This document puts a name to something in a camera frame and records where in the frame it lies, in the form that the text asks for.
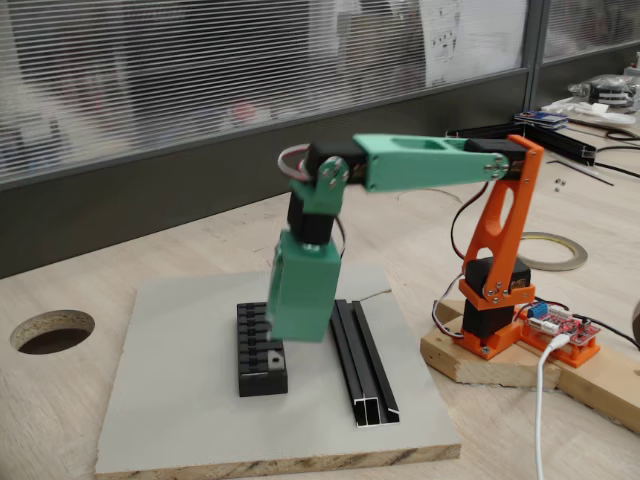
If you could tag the black slotted holder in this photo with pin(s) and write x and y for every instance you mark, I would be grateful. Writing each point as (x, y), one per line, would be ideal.
(260, 380)

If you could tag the wooden base block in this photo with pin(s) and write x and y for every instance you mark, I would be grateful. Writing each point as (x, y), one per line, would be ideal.
(480, 367)

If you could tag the small metal bracket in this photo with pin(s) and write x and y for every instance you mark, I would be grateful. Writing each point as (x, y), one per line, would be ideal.
(275, 361)

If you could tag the green box gripper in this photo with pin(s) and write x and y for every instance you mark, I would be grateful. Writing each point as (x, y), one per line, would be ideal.
(300, 295)

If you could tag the stack of blue cards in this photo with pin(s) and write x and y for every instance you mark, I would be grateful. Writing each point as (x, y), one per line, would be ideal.
(540, 120)

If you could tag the black allen key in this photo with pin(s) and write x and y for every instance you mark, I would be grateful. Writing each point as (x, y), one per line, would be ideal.
(575, 167)

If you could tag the long black aluminium extrusion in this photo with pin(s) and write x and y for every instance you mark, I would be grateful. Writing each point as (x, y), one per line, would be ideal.
(560, 140)

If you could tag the grey board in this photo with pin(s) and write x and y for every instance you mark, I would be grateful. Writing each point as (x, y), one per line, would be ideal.
(175, 400)

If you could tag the red controller board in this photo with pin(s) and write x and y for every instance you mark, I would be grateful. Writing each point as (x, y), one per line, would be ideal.
(560, 322)

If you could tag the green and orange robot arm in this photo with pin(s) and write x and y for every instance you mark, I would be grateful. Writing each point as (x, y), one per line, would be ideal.
(425, 160)

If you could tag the white plastic parts pile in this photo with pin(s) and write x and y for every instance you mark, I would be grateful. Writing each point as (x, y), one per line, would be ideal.
(585, 110)

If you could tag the pale wooden plank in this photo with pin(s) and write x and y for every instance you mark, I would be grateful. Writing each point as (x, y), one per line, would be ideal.
(605, 400)

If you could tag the printed paper sheet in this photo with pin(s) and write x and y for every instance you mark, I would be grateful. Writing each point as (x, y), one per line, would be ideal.
(475, 40)

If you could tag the tape roll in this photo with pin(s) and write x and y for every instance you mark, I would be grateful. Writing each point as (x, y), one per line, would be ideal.
(575, 250)

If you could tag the black aluminium rail profile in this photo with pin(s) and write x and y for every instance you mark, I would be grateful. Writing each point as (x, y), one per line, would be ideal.
(365, 365)

